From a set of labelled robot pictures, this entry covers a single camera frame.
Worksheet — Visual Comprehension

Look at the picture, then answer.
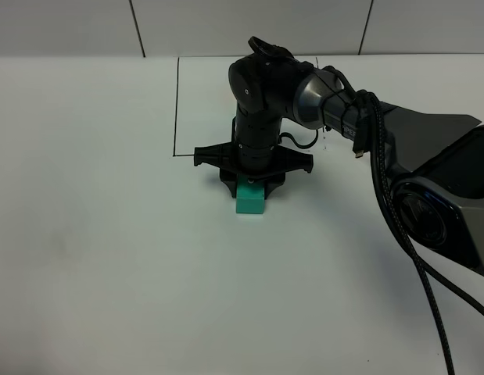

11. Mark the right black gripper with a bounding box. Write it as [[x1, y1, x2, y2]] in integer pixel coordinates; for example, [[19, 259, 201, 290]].
[[194, 142, 314, 199]]

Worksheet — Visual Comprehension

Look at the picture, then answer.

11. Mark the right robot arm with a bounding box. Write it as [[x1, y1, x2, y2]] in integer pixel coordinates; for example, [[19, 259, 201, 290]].
[[194, 37, 484, 276]]

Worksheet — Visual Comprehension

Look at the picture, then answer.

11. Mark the green block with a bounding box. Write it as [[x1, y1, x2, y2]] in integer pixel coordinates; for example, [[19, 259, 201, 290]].
[[235, 177, 265, 214]]

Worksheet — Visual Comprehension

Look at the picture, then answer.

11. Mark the right braided black cable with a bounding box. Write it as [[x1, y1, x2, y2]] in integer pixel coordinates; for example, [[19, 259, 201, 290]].
[[354, 91, 484, 375]]

